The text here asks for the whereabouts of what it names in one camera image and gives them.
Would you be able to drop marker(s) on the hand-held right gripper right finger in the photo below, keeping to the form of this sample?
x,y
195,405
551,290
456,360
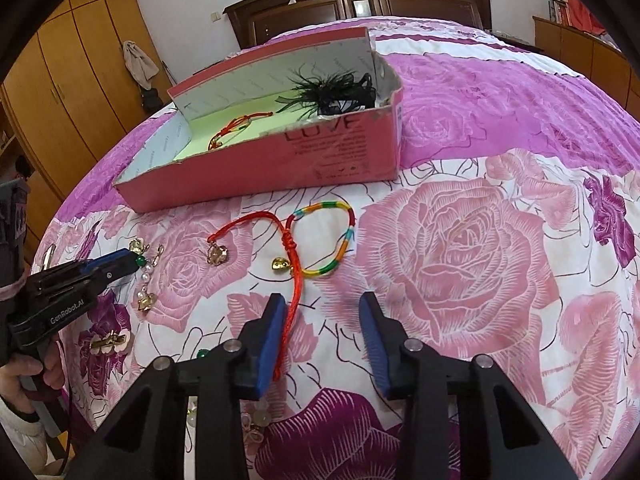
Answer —
x,y
375,350

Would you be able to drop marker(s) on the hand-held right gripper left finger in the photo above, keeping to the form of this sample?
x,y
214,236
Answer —
x,y
272,345

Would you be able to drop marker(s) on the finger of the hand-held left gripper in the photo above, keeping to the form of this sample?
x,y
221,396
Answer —
x,y
115,275
110,260

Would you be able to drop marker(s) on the pearl and gold flower hairpin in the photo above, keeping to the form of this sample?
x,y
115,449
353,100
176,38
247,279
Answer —
x,y
147,302

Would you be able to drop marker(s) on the pink sequin hair clip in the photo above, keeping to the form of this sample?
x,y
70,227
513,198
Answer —
x,y
112,344

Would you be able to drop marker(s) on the pink cardboard box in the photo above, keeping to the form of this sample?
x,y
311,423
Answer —
x,y
345,150

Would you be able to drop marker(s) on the person's left forearm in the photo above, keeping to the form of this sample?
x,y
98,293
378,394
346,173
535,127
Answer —
x,y
20,430

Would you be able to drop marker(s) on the person's left hand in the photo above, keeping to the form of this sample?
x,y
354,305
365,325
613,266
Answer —
x,y
25,376

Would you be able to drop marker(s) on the pink floral bedspread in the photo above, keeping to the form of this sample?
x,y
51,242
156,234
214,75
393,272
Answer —
x,y
450,260

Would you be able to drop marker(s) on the wooden shelf unit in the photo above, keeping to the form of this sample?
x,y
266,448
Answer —
x,y
7,130

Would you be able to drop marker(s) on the black hanging bag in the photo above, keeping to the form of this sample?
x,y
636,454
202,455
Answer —
x,y
149,99

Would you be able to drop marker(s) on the brown wooden wardrobe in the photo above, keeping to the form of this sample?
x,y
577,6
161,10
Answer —
x,y
75,85

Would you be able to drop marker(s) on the thin pole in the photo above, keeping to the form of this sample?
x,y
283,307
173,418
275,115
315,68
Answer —
x,y
167,74

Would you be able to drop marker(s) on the beige hanging cloth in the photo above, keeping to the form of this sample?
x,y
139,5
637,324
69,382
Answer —
x,y
140,65

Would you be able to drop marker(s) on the black feather hair accessory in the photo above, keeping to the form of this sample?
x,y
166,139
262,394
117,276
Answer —
x,y
320,92

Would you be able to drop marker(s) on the dark wooden headboard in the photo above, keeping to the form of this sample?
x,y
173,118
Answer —
x,y
300,15

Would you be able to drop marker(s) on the dark wooden nightstand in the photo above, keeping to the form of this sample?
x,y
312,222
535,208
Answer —
x,y
517,41

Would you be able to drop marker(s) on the brown wooden cabinet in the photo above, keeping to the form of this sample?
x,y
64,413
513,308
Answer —
x,y
575,45

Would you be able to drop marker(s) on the red and cream curtain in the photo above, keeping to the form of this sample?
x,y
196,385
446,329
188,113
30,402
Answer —
x,y
585,15

